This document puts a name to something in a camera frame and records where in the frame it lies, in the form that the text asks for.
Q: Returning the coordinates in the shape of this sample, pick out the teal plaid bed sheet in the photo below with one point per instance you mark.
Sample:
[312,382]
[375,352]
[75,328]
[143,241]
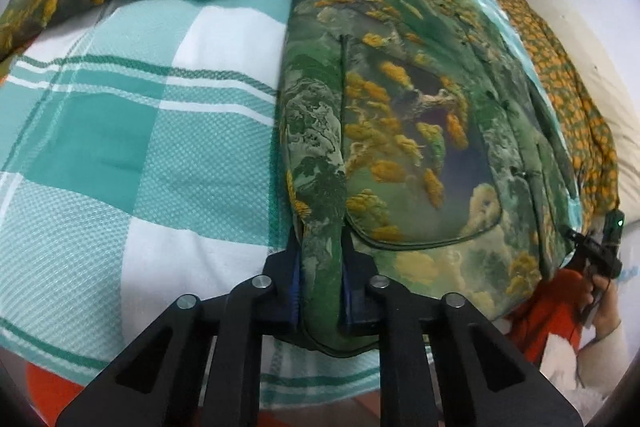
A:
[140,146]

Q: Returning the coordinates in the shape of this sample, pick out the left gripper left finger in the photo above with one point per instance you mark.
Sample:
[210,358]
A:
[200,359]

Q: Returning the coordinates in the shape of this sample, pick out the green landscape print jacket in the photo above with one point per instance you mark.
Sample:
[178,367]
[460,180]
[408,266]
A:
[380,106]

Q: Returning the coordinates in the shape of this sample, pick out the orange fluffy garment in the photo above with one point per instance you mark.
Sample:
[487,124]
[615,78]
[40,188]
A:
[553,309]

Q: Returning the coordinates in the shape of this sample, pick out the orange floral green quilt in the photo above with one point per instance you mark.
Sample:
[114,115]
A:
[588,137]

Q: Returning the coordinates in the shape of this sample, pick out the person right hand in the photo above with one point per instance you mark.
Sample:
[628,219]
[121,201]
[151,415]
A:
[601,290]

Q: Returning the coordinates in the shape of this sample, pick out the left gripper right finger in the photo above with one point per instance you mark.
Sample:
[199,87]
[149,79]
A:
[442,363]

